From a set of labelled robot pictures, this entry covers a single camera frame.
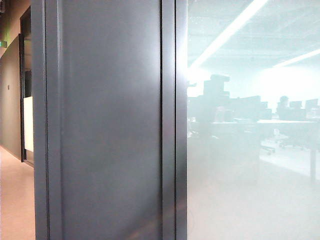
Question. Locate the white frosted door glass strip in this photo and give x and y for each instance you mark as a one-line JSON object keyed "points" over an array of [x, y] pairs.
{"points": [[28, 125]]}

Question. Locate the grey metal door frame pillar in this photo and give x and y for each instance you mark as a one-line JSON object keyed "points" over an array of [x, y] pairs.
{"points": [[110, 125]]}

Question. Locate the frosted glass wall panel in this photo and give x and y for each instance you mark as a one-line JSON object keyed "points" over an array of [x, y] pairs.
{"points": [[250, 175]]}

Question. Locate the black corridor door frame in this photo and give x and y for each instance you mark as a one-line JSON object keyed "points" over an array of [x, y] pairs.
{"points": [[22, 100]]}

